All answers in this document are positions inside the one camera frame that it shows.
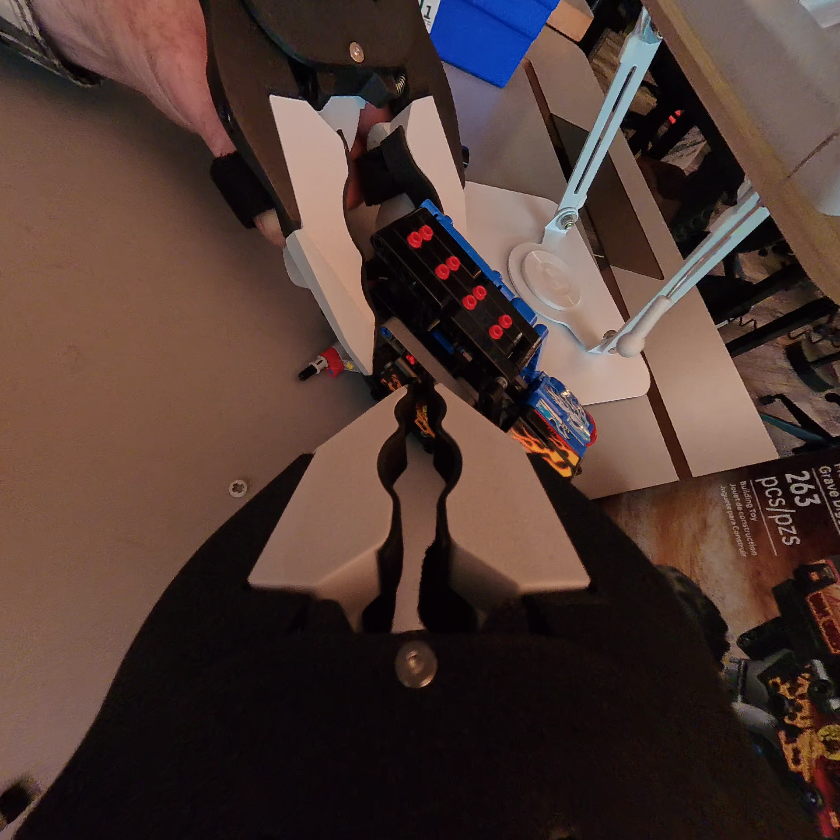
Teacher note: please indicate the person's left forearm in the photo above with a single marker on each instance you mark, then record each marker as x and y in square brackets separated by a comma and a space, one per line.
[33, 33]

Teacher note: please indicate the toy truck set box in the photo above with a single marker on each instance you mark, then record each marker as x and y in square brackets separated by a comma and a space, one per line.
[709, 525]

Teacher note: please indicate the brick-built toy truck model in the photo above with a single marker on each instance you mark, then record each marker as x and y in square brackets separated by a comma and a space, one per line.
[459, 295]

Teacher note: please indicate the small grey brick piece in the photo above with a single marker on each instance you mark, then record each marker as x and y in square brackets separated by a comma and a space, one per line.
[237, 487]

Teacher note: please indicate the person's left hand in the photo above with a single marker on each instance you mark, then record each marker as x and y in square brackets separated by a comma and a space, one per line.
[151, 52]

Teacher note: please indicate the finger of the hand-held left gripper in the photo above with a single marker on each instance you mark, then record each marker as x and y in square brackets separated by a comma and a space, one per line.
[315, 197]
[436, 151]

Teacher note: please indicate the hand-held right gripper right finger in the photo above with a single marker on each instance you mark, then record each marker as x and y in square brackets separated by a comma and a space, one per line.
[518, 518]

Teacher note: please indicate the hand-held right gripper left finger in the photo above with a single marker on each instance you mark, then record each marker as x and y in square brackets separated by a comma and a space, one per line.
[321, 518]

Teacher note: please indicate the blue storage bin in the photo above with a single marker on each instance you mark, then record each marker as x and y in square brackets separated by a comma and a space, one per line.
[485, 39]

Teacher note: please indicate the white book stand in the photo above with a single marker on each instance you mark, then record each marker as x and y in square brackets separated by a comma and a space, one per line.
[604, 374]

